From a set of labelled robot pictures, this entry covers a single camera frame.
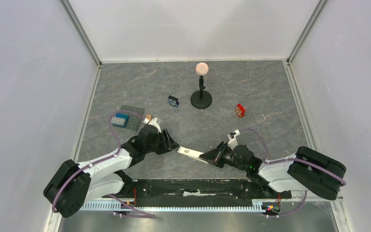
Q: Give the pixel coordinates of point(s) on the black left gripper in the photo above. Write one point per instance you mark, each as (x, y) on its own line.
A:
(168, 144)

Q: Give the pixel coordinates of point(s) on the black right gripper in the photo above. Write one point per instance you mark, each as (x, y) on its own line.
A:
(221, 155)

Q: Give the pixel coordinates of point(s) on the white remote control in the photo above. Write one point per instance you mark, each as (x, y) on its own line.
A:
(196, 155)

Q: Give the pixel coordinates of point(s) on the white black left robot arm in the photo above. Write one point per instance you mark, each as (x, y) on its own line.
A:
(75, 184)

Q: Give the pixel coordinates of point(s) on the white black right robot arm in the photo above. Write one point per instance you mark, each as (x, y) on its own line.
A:
(305, 170)

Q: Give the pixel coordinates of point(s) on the small black blue block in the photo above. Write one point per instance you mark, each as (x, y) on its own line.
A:
(173, 101)

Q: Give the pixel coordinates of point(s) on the grey lego baseplate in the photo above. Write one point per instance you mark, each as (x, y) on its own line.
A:
(133, 121)

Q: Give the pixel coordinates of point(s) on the black round stand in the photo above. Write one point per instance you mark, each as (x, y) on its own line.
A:
(201, 99)

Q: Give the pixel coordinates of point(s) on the small red toy block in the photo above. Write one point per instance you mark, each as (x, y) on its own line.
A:
(240, 110)

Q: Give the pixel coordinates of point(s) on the blue grey lego brick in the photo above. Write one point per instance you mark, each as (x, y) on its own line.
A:
(119, 120)

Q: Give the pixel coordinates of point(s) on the pink ball on stand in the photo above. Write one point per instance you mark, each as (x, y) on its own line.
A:
(202, 68)

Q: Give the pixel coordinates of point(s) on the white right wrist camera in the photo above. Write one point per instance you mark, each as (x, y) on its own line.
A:
(232, 139)

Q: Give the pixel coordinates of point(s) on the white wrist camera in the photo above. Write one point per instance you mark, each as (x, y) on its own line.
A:
(154, 122)
(232, 139)

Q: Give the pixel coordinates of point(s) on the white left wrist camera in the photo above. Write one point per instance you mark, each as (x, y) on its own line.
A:
(154, 122)

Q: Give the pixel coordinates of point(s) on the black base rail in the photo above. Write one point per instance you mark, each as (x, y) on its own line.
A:
(197, 192)

